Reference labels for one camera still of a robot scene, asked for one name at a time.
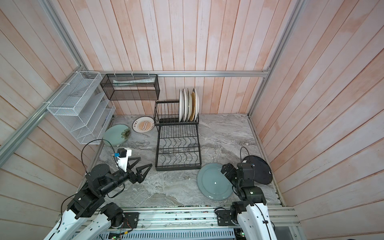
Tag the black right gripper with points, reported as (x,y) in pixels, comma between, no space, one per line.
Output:
(229,173)

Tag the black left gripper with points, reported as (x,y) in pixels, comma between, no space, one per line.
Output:
(139,177)

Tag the large grey-green plate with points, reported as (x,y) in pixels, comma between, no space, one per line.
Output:
(212,183)

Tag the black round plate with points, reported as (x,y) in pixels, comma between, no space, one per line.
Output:
(262,171)

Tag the black wire dish rack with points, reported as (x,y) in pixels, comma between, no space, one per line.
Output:
(178,144)

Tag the white plate orange sunburst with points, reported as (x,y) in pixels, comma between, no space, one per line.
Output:
(186,105)
(143,124)

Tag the white plate dark green rim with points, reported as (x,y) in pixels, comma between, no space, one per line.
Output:
(197,104)

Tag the cream plate with berry sprigs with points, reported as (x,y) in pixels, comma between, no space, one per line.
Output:
(189,105)

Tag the yellow woven plate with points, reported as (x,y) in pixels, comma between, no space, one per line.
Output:
(193,106)

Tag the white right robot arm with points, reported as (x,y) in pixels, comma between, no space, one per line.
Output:
(251,212)

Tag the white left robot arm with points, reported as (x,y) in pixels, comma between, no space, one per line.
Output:
(87,215)

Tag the pale green leaf plate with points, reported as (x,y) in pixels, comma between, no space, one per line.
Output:
(117,134)

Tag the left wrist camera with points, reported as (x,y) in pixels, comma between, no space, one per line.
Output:
(122,156)

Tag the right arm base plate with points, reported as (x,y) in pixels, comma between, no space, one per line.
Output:
(224,217)

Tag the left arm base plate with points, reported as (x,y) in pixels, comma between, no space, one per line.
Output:
(130,220)

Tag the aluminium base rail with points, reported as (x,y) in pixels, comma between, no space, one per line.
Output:
(173,218)

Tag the black mesh wall basket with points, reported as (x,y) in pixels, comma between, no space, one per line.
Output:
(131,87)

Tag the white mesh wall shelf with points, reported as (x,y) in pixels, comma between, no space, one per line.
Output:
(82,110)

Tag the aluminium wall frame rail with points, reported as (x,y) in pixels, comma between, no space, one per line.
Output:
(185,74)

